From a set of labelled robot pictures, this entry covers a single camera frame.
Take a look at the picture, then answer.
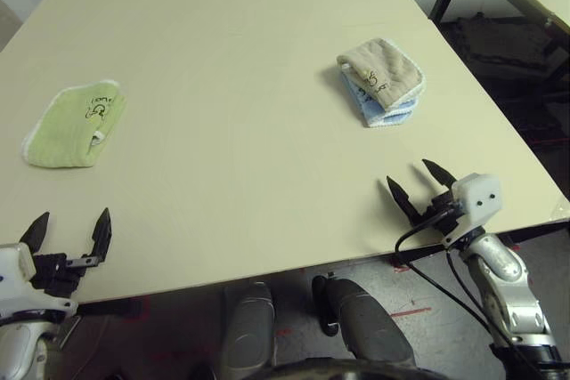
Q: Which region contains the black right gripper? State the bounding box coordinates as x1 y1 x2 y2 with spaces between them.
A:
386 158 465 239

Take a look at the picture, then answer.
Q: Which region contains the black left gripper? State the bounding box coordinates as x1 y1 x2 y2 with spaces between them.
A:
19 206 113 299

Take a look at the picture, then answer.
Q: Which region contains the beige towel white trim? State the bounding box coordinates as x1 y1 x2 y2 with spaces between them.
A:
335 36 428 111

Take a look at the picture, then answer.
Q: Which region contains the blue folded towel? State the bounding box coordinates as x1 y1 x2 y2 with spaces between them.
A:
339 68 420 129

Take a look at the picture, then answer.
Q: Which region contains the green folded towel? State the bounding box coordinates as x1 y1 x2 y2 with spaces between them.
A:
20 79 127 170

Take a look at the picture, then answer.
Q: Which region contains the dark crumpled fabric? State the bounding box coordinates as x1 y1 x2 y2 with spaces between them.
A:
443 12 562 74

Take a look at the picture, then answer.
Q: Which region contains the black robot torso rim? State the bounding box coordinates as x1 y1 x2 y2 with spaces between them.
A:
242 356 449 380

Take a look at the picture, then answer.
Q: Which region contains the grey robot left leg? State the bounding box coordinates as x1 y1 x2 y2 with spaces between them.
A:
220 281 274 376

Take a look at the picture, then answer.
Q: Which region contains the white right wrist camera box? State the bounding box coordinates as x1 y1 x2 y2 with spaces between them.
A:
443 173 505 247

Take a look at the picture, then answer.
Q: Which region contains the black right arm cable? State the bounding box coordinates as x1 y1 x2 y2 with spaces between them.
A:
395 206 529 380

